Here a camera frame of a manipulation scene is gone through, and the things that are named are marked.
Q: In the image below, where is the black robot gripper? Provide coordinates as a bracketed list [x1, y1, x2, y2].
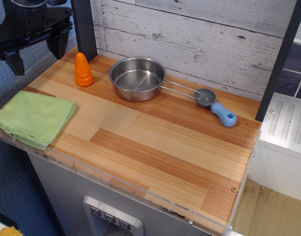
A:
[0, 0, 72, 76]

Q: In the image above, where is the stainless steel pot with handle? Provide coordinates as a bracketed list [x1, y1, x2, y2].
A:
[109, 57, 204, 102]

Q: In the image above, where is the orange plastic toy carrot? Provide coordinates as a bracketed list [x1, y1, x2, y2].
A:
[75, 52, 94, 87]

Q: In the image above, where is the green folded cloth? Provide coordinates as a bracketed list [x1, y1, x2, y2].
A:
[0, 91, 76, 150]

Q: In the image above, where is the clear acrylic edge guard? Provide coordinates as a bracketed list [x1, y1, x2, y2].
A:
[0, 125, 262, 234]

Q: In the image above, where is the silver dispenser panel with buttons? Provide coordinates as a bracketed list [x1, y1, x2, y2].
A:
[83, 195, 144, 236]

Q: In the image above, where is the yellow object at corner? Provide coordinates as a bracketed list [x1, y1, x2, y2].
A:
[0, 227, 23, 236]

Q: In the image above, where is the grey blue toy scoop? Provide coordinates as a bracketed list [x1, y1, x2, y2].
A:
[194, 88, 237, 127]

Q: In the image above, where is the white ribbed toy sink unit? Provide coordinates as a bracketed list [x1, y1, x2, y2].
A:
[248, 93, 301, 201]

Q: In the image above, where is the dark grey left post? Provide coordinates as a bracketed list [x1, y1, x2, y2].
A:
[70, 0, 97, 61]

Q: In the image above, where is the dark grey post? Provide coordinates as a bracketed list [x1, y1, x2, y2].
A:
[255, 0, 301, 122]
[70, 0, 97, 61]

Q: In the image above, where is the dark grey right post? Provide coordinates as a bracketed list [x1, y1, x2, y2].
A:
[255, 0, 301, 122]

